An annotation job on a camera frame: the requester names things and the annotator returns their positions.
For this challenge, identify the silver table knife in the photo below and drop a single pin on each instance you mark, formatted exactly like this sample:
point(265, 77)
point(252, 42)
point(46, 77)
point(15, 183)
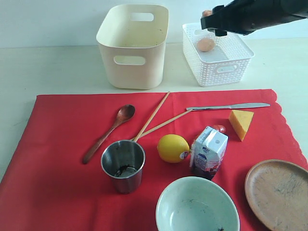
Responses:
point(233, 106)

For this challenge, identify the wooden chopstick steep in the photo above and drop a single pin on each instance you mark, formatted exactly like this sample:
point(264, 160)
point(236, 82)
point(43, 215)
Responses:
point(151, 117)

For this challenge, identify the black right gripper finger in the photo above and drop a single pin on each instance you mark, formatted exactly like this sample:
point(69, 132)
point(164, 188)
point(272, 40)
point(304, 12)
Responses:
point(218, 23)
point(223, 9)

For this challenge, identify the yellow lemon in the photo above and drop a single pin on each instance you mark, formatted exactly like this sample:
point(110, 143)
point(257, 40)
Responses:
point(173, 148)

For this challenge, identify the red tablecloth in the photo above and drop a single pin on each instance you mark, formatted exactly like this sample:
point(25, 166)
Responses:
point(47, 188)

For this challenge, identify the red cherry tomato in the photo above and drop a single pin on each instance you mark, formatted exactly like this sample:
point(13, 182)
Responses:
point(219, 128)

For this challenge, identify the orange fried food piece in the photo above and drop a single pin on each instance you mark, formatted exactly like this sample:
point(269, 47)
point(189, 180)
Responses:
point(207, 12)

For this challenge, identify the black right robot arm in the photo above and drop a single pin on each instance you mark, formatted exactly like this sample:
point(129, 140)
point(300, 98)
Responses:
point(297, 10)

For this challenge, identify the stainless steel cup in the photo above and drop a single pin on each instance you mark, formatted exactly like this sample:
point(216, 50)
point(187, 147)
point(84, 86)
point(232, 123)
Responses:
point(123, 162)

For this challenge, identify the yellow cheese wedge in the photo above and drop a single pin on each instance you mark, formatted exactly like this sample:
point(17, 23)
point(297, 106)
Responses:
point(240, 122)

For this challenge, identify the small milk carton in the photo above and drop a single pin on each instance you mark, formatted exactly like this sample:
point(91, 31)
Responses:
point(207, 152)

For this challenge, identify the pale green ceramic bowl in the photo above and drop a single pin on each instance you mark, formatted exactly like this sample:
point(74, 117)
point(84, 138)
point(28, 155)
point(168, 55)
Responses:
point(196, 204)

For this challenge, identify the brown wooden plate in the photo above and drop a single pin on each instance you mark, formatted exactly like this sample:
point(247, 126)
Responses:
point(277, 193)

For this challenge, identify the brown egg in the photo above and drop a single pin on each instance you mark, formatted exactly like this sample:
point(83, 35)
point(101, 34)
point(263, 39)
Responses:
point(205, 44)

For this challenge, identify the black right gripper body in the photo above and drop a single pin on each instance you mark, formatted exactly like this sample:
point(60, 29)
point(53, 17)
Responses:
point(247, 16)

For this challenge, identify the cream plastic bin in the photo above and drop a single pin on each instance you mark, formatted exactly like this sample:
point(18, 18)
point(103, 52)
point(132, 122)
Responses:
point(132, 43)

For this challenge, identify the white perforated plastic basket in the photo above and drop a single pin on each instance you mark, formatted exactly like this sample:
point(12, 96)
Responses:
point(226, 63)

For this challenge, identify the wooden chopstick flat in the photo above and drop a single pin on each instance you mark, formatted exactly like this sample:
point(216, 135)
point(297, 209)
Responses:
point(164, 123)

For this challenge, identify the brown wooden spoon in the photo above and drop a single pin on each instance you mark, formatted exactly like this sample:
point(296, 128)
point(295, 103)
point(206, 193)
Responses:
point(124, 114)

